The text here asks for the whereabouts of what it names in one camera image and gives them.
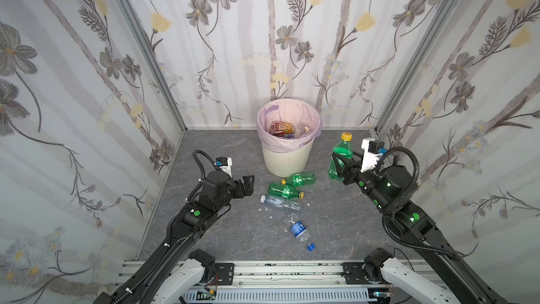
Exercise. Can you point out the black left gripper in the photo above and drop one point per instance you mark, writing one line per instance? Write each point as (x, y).
(238, 186)

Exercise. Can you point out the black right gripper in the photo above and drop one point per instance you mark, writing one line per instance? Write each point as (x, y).
(350, 173)

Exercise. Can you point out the clear crushed water bottle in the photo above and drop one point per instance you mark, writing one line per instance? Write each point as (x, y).
(280, 203)

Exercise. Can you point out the green bottle yellow cap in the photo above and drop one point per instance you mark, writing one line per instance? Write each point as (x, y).
(285, 191)

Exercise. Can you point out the orange red drink bottle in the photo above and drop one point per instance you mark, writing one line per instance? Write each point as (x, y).
(281, 128)

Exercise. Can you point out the white label small bottle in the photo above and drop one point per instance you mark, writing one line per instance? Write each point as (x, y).
(300, 131)

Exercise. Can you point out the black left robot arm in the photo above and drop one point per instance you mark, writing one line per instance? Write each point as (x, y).
(163, 278)

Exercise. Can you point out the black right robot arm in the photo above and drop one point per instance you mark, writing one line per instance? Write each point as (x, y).
(390, 184)

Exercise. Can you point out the cream plastic waste bin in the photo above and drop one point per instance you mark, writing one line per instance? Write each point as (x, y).
(286, 164)

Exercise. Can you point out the pink bin liner bag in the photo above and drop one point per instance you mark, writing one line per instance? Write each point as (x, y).
(288, 110)

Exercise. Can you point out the blue label bottle blue cap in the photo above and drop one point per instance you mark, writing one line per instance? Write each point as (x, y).
(301, 233)

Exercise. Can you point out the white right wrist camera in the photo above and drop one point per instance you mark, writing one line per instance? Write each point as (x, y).
(373, 151)

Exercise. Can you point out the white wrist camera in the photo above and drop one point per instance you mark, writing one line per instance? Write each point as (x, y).
(373, 151)
(224, 164)

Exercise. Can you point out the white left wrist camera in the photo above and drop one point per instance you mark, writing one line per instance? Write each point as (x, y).
(224, 164)

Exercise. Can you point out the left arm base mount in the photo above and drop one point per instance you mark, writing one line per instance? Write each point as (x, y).
(220, 274)

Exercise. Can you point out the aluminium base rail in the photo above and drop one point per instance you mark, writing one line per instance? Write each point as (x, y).
(298, 275)

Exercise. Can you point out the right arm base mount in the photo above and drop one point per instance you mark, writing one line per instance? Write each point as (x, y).
(363, 272)

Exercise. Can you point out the white perforated cable tray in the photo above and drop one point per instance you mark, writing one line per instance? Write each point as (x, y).
(281, 296)

